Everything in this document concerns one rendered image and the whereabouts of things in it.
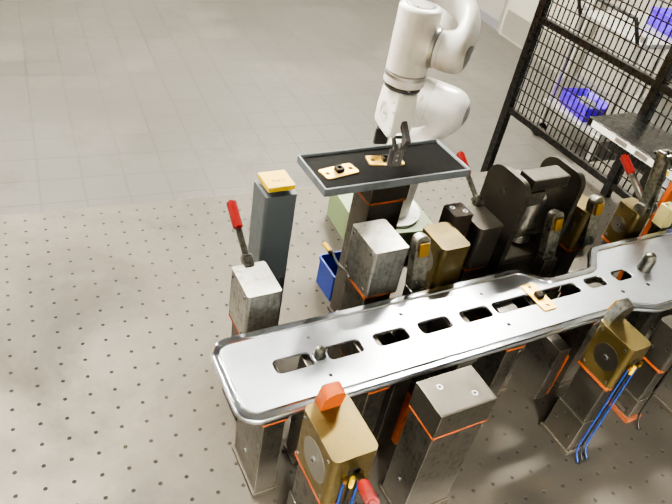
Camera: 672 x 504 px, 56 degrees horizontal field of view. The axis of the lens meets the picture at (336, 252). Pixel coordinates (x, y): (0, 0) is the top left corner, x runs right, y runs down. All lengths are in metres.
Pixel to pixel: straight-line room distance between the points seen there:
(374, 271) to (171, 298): 0.62
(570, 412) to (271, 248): 0.74
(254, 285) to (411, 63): 0.52
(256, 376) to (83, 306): 0.67
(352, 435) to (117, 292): 0.89
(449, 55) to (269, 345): 0.63
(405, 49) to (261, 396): 0.69
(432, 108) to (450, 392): 0.83
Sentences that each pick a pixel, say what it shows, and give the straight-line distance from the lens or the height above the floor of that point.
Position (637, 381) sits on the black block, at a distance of 1.68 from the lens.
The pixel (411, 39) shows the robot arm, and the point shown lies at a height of 1.45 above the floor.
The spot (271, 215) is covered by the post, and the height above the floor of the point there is 1.10.
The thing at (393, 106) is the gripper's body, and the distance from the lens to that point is 1.32.
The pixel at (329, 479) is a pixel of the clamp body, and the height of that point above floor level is 1.01.
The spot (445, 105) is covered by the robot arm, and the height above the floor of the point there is 1.19.
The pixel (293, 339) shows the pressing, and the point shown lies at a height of 1.00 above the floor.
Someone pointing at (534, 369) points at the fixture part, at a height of 0.77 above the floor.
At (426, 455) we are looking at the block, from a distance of 1.18.
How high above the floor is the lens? 1.85
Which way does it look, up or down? 38 degrees down
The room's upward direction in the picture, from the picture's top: 11 degrees clockwise
